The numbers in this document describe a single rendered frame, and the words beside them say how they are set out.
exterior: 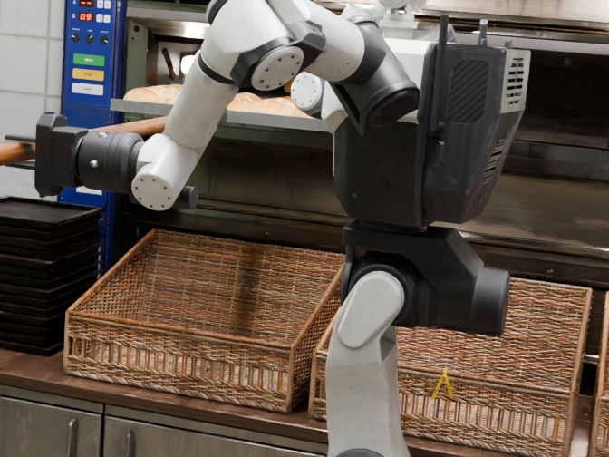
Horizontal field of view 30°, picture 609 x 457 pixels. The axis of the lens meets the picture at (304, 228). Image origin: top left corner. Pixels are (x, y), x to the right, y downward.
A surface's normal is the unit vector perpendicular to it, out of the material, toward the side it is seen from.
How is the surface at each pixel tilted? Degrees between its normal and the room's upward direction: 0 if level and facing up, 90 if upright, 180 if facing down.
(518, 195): 70
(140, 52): 90
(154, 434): 91
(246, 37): 64
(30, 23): 90
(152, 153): 30
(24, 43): 90
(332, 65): 130
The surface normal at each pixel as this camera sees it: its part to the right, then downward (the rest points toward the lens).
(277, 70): 0.53, 0.76
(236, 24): -0.23, -0.30
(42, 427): -0.29, 0.15
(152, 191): -0.27, 0.62
